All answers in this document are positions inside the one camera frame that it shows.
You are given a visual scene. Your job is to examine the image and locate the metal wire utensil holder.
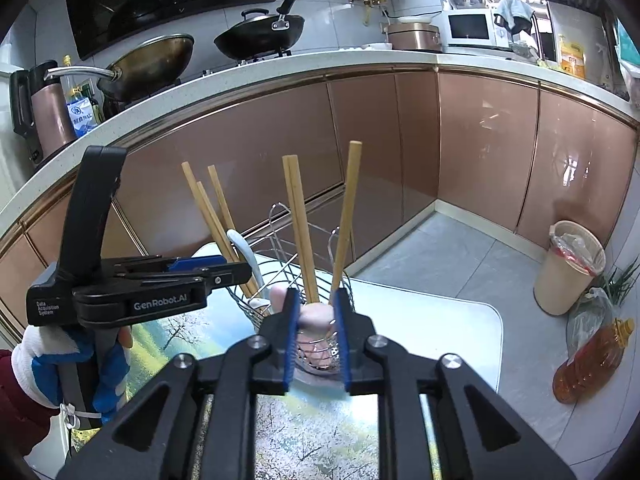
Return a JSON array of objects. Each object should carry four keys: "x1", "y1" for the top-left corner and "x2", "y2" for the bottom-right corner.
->
[{"x1": 220, "y1": 201, "x2": 357, "y2": 376}]

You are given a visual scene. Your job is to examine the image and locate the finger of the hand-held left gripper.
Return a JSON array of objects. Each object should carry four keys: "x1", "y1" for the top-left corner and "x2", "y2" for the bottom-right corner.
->
[
  {"x1": 112, "y1": 255, "x2": 231, "y2": 276},
  {"x1": 115, "y1": 261, "x2": 253, "y2": 293}
]

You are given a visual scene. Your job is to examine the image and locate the teal bag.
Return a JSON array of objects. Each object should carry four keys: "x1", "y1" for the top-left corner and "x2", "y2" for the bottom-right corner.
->
[{"x1": 617, "y1": 20, "x2": 640, "y2": 68}]

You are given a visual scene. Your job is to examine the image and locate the white kitchen countertop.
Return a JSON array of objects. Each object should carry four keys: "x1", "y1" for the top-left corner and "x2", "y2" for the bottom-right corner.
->
[{"x1": 0, "y1": 42, "x2": 640, "y2": 241}]

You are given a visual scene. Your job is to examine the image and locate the yellow box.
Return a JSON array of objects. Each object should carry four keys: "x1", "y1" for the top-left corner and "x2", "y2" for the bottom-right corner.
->
[{"x1": 557, "y1": 35, "x2": 587, "y2": 80}]

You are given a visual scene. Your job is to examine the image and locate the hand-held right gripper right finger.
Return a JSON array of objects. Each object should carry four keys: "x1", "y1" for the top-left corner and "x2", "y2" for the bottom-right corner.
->
[{"x1": 334, "y1": 287, "x2": 578, "y2": 480}]

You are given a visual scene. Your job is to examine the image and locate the person's left forearm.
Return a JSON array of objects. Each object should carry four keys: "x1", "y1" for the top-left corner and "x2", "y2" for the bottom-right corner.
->
[{"x1": 0, "y1": 350, "x2": 56, "y2": 461}]

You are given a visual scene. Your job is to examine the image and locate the blue white salt bag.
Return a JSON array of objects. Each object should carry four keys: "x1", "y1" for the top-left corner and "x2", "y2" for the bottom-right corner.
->
[{"x1": 65, "y1": 97, "x2": 103, "y2": 138}]

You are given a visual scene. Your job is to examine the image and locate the black wok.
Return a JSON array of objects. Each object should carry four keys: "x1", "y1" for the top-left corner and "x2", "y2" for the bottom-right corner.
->
[{"x1": 214, "y1": 0, "x2": 312, "y2": 61}]

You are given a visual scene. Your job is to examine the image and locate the clear plastic bag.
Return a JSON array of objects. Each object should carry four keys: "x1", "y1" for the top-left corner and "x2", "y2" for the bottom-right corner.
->
[{"x1": 567, "y1": 287, "x2": 613, "y2": 356}]

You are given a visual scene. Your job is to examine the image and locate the bamboo chopstick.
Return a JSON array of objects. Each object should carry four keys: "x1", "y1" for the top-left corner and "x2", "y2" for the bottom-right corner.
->
[
  {"x1": 181, "y1": 161, "x2": 236, "y2": 261},
  {"x1": 196, "y1": 181, "x2": 256, "y2": 298},
  {"x1": 207, "y1": 164, "x2": 241, "y2": 241},
  {"x1": 291, "y1": 156, "x2": 321, "y2": 305},
  {"x1": 330, "y1": 141, "x2": 363, "y2": 306},
  {"x1": 282, "y1": 156, "x2": 315, "y2": 305}
]

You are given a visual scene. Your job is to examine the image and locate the white microwave oven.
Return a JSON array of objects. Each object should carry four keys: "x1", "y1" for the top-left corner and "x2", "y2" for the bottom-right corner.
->
[{"x1": 442, "y1": 9, "x2": 496, "y2": 48}]

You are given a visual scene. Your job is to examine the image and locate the bronze wok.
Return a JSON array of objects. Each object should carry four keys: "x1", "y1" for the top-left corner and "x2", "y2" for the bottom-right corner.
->
[{"x1": 45, "y1": 34, "x2": 196, "y2": 102}]

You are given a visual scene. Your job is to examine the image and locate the copper base cabinets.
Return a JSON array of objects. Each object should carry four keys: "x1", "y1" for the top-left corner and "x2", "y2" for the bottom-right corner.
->
[{"x1": 0, "y1": 67, "x2": 640, "y2": 321}]

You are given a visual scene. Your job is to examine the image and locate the blue towel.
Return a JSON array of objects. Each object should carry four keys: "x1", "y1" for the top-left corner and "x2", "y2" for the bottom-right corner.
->
[{"x1": 495, "y1": 0, "x2": 535, "y2": 35}]

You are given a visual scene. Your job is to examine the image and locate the copper thermos jug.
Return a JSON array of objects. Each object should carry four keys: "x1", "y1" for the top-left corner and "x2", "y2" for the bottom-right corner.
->
[{"x1": 10, "y1": 60, "x2": 76, "y2": 163}]

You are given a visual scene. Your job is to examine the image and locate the small oil bottle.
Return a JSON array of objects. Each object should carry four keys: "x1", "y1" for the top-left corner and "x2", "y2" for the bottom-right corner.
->
[{"x1": 70, "y1": 77, "x2": 101, "y2": 106}]

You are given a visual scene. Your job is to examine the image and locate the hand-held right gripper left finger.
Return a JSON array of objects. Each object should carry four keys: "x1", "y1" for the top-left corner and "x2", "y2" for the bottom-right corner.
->
[{"x1": 57, "y1": 288, "x2": 302, "y2": 480}]

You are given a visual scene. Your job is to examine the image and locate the light blue ceramic spoon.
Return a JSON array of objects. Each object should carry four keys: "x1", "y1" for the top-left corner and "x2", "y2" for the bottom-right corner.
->
[{"x1": 226, "y1": 229, "x2": 263, "y2": 301}]

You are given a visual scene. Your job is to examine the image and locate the cooking oil bottle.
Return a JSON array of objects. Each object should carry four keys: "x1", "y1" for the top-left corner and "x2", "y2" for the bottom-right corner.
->
[{"x1": 552, "y1": 317, "x2": 636, "y2": 405}]

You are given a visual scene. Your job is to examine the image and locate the beige trash bin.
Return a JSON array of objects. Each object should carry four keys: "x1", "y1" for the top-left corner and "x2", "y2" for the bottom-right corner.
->
[{"x1": 534, "y1": 220, "x2": 607, "y2": 317}]

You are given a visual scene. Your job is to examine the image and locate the copper rice cooker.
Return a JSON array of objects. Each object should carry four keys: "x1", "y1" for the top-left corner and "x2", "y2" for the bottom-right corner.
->
[{"x1": 385, "y1": 17, "x2": 443, "y2": 53}]

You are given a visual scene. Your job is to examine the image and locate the person's left hand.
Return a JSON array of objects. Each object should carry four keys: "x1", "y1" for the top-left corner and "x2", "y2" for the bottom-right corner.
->
[{"x1": 10, "y1": 325, "x2": 133, "y2": 426}]

